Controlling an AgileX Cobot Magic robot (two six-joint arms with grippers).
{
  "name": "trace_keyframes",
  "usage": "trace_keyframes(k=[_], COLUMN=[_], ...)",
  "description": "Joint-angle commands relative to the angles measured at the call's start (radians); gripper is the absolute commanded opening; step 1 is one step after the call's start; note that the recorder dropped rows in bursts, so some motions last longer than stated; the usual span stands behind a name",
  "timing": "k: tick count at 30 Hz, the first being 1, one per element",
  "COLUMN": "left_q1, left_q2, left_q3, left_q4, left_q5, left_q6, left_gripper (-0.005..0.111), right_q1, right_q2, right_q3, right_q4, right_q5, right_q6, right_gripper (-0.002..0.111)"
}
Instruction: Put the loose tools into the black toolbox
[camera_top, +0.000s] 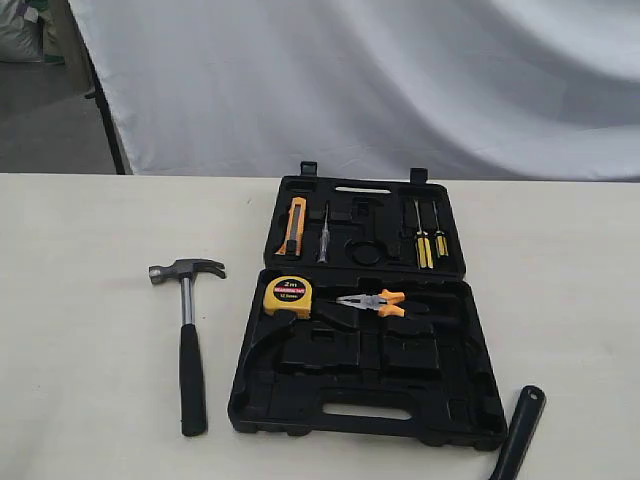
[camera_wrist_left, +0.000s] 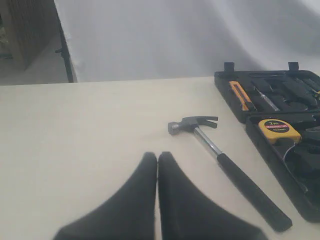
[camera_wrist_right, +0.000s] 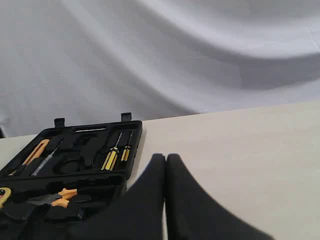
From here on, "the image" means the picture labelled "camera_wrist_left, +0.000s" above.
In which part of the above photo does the white backdrop cloth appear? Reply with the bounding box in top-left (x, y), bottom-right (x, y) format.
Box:
top-left (55, 0), bottom-right (320, 82)

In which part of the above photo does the clear tester screwdriver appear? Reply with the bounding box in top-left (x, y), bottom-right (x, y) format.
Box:
top-left (253, 86), bottom-right (280, 112)

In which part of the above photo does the yellow tape measure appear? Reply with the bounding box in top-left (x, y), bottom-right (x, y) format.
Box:
top-left (258, 118), bottom-right (302, 145)

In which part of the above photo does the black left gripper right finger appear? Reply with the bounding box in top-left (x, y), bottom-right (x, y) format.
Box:
top-left (158, 151), bottom-right (267, 240)

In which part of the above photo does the black backdrop stand pole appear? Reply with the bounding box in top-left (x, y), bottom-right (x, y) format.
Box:
top-left (55, 22), bottom-right (74, 83)

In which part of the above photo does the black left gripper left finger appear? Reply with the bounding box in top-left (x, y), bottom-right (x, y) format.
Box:
top-left (54, 152), bottom-right (157, 240)

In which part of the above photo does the orange utility knife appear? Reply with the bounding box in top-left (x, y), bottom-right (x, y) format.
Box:
top-left (229, 81), bottom-right (256, 112)

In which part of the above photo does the black plastic tool case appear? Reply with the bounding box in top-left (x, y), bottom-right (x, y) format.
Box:
top-left (214, 62), bottom-right (320, 223)

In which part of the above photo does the claw hammer black grip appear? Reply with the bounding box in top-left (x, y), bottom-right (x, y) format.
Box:
top-left (167, 116), bottom-right (293, 233)

